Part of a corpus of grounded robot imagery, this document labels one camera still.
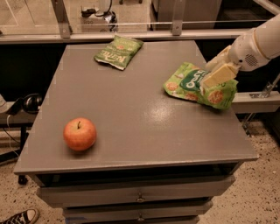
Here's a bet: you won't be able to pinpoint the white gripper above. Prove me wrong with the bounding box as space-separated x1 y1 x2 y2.
200 30 270 88

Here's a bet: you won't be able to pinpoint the green kettle chip bag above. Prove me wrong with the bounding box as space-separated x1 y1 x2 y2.
94 35 144 71

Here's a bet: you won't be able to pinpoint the black headphones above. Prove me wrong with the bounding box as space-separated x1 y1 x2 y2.
6 94 43 116

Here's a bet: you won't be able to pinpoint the grey side shelf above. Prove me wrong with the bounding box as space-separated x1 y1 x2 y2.
232 91 280 114

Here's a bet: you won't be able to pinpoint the black white sneaker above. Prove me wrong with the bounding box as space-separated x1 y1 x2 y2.
0 208 39 224

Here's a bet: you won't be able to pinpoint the red apple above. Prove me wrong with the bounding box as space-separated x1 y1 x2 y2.
63 117 97 151

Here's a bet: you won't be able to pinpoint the white box with cables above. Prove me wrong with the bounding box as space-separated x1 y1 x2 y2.
80 0 118 32

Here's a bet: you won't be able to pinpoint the grey drawer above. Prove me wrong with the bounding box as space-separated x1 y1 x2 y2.
63 200 213 224
38 175 235 207

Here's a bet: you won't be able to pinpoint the green rice chip bag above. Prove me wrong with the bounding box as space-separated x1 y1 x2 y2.
164 62 237 109

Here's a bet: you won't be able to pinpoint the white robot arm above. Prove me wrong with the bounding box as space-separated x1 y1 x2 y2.
200 15 280 88

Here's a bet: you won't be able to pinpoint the black side stand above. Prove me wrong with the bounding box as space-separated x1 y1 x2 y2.
0 100 38 186

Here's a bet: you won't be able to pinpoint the metal railing frame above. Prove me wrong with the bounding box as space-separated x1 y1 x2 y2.
0 0 280 46

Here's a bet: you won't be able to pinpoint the lower grey drawer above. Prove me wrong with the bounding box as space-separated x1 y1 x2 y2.
63 200 213 224

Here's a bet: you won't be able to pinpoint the grey drawer cabinet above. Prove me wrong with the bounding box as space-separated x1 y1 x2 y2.
15 41 256 224

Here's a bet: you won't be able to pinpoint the top grey drawer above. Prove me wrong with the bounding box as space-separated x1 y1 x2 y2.
38 175 235 207

